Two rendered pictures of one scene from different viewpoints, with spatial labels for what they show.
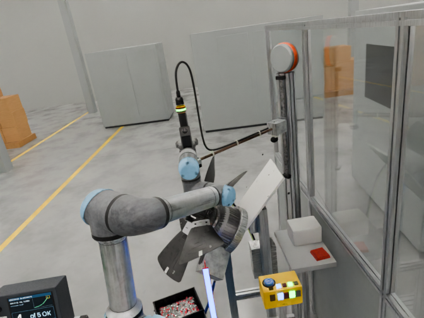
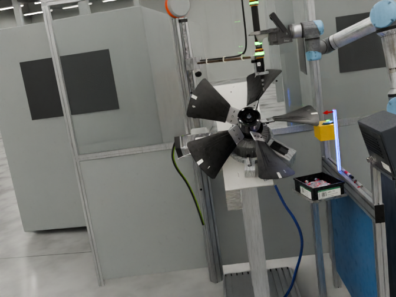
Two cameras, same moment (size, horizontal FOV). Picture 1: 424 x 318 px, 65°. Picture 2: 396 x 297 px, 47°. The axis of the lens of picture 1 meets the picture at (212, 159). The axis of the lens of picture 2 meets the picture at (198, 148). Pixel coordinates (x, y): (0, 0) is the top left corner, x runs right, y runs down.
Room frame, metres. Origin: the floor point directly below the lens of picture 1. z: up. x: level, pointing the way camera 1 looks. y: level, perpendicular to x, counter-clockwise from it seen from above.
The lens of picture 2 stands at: (1.61, 2.46, 1.57)
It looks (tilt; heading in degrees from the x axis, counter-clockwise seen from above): 12 degrees down; 275
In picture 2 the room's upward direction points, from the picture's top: 8 degrees counter-clockwise
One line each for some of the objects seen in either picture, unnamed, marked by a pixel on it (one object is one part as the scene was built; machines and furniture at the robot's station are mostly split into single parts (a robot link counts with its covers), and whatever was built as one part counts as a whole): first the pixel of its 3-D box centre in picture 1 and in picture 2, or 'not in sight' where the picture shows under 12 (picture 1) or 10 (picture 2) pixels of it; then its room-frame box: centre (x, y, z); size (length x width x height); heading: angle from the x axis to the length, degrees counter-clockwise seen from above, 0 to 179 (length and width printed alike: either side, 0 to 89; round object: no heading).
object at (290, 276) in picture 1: (280, 290); (325, 131); (1.09, -0.20, 1.02); 0.16 x 0.10 x 0.11; 92
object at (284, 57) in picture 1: (284, 57); (177, 5); (1.88, -0.47, 1.88); 0.17 x 0.15 x 0.16; 2
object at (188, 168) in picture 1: (188, 166); (311, 29); (1.18, 0.09, 1.61); 0.11 x 0.08 x 0.09; 2
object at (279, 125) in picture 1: (277, 126); (193, 63); (1.82, -0.40, 1.51); 0.10 x 0.07 x 0.08; 127
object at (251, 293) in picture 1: (250, 293); not in sight; (1.59, -0.11, 0.56); 0.19 x 0.04 x 0.04; 92
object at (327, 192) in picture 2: (178, 310); (318, 186); (1.24, 0.26, 0.84); 0.22 x 0.17 x 0.07; 107
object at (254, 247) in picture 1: (263, 257); (232, 189); (1.68, -0.23, 0.73); 0.15 x 0.09 x 0.22; 92
